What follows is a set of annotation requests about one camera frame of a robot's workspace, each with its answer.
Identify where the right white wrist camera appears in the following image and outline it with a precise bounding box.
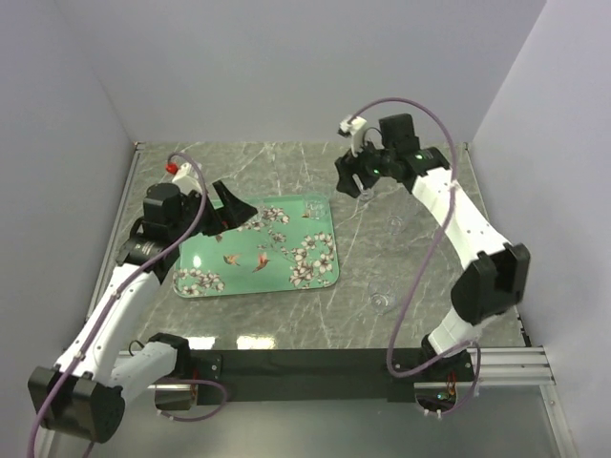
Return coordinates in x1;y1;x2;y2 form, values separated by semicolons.
338;116;369;157

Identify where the purple cable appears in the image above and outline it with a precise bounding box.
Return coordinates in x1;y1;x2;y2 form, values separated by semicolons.
29;151;228;458
350;97;481;417

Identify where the clear stemmed glass far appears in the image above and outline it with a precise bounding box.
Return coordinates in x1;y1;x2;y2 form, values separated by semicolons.
358;189;374;202

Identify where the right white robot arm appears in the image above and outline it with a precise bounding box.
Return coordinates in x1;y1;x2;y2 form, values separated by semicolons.
335;114;531;381

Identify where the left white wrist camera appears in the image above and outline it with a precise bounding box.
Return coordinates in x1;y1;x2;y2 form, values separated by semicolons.
165;162;202;195

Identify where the small clear glass mid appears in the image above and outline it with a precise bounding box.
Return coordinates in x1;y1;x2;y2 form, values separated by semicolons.
386;215;406;236

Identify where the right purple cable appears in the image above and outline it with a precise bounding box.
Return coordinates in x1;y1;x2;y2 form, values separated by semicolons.
350;97;481;417

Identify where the green floral bird tray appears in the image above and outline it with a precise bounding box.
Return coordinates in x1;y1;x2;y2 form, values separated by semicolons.
172;195;340;299

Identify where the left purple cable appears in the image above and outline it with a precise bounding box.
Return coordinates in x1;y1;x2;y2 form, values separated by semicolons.
29;151;228;458

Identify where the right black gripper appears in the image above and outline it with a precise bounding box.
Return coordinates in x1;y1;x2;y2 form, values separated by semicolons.
335;134;396;200

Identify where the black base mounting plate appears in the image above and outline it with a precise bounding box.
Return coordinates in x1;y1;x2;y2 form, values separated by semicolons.
191;348;474;403

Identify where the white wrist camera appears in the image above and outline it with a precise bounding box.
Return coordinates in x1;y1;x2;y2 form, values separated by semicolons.
165;162;202;195
338;116;369;157

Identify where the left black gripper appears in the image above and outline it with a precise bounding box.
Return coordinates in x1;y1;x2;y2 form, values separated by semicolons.
171;180;258;243

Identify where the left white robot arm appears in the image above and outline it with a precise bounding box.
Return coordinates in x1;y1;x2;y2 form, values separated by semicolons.
28;181;257;444

